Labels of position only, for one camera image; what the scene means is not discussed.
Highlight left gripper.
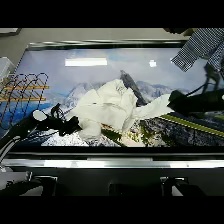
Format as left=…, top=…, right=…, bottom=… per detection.
left=54, top=116, right=82, bottom=136

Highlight white long-sleeved shirt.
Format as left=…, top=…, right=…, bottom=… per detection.
left=64, top=78, right=176, bottom=141

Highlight wooden hanger rack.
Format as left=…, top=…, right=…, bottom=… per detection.
left=0, top=84, right=50, bottom=103

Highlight white plastic box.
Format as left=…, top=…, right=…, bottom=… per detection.
left=0, top=56, right=16, bottom=82

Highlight checked shirt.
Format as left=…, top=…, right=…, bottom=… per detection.
left=170, top=27, right=224, bottom=73

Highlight silver frame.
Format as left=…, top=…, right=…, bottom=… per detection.
left=0, top=155, right=224, bottom=197

